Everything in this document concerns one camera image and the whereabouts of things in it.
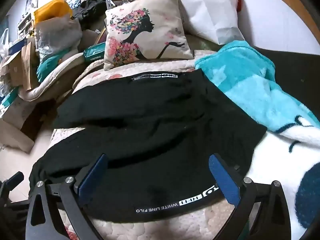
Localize yellow bag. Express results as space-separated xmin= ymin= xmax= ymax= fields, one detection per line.
xmin=34 ymin=0 xmax=73 ymax=25

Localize turquoise white fleece blanket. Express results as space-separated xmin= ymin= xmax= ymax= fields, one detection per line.
xmin=195 ymin=41 xmax=319 ymax=239

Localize heart patterned quilt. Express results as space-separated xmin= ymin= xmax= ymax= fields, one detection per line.
xmin=47 ymin=49 xmax=251 ymax=240

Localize black pants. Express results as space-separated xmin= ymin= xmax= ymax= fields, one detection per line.
xmin=29 ymin=70 xmax=266 ymax=223

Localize brown cardboard box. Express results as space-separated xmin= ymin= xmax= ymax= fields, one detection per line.
xmin=2 ymin=37 xmax=39 ymax=91

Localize teal tissue pack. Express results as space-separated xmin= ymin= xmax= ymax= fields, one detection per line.
xmin=83 ymin=42 xmax=105 ymax=62

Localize clear plastic bag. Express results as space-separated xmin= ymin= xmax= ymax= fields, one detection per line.
xmin=35 ymin=14 xmax=82 ymax=63

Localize floral silhouette cushion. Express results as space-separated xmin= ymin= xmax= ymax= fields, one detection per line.
xmin=104 ymin=0 xmax=193 ymax=70

